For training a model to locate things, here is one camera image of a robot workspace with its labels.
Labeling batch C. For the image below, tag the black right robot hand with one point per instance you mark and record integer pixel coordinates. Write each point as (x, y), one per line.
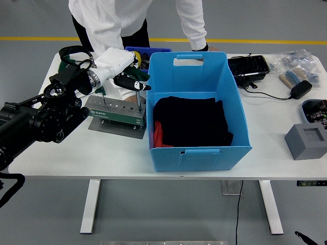
(306, 238)

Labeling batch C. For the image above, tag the person's left hand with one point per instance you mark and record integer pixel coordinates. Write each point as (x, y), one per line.
(214, 49)

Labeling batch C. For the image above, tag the person's right hand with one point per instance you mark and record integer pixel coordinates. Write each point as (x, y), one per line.
(132, 99)

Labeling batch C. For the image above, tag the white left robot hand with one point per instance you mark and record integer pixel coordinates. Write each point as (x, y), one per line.
(115, 60)

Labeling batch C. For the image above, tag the green hex key stand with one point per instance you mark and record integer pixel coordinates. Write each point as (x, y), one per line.
(112, 116)

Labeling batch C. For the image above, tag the large blue folding box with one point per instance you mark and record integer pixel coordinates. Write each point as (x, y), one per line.
(194, 81)

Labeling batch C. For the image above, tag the person's right forearm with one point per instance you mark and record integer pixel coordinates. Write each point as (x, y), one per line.
(107, 40)

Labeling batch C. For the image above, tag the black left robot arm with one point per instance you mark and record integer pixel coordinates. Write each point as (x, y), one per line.
(38, 122)

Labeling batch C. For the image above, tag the person's left forearm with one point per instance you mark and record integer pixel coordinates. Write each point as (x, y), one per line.
(196, 33)

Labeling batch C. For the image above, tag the black wristband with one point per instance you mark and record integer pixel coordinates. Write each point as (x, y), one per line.
(203, 48)

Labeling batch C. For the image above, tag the yellow foam ball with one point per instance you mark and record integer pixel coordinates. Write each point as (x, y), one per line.
(138, 60)

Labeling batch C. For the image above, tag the dark small parts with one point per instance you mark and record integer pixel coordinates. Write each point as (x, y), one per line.
(145, 60)

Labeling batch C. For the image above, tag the black plastic tray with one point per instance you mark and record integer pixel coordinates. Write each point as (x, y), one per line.
(249, 67)

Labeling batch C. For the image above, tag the small dark blue bin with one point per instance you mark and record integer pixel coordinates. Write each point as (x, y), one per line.
(153, 49)

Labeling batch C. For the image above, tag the red cloth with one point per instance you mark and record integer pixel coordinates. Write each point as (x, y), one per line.
(158, 135)

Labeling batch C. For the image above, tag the person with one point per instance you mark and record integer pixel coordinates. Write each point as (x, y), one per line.
(127, 15)

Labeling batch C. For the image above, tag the white table leg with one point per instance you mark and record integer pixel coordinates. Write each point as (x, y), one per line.
(272, 206)
(90, 206)

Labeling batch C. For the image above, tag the black table control panel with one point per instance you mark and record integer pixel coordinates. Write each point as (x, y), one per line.
(311, 183)

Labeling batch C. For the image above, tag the black cloth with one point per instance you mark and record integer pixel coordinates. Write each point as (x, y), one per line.
(191, 122)

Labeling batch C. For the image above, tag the clear plastic parts bags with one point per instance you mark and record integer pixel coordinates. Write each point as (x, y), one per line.
(293, 60)

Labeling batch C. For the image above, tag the grey block with square recess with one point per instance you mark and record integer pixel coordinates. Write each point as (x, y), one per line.
(301, 150)

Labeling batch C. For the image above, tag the grey floor plate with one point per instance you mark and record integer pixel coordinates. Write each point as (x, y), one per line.
(230, 187)

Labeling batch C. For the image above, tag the black power adapter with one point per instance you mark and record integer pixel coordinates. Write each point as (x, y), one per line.
(301, 89)

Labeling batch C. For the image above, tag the light blue parts bin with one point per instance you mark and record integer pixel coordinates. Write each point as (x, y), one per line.
(303, 112)

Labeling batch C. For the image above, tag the circuit board parts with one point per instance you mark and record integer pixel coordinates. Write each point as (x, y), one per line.
(316, 113)

